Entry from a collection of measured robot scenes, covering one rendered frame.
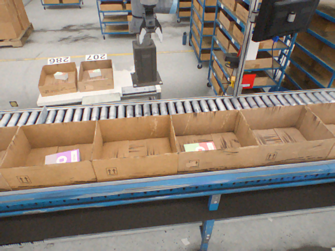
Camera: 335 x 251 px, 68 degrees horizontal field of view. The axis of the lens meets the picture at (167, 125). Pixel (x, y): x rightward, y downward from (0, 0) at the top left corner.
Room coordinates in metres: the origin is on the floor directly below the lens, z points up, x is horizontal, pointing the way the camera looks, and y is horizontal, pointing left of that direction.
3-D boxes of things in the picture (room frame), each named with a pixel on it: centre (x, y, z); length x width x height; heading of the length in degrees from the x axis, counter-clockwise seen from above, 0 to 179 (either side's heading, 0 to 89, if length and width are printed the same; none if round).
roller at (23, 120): (1.26, 1.04, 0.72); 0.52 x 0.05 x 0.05; 7
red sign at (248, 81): (1.76, -0.62, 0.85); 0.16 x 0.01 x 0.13; 97
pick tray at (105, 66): (1.98, 0.63, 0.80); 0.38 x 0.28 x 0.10; 11
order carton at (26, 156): (0.86, 0.55, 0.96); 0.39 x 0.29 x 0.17; 97
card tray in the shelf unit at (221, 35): (2.88, -0.79, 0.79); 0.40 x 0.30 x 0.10; 8
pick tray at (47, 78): (1.91, 0.94, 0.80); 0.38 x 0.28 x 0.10; 15
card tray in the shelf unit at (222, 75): (2.90, -0.79, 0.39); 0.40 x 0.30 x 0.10; 7
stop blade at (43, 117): (1.28, 0.88, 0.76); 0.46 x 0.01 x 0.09; 7
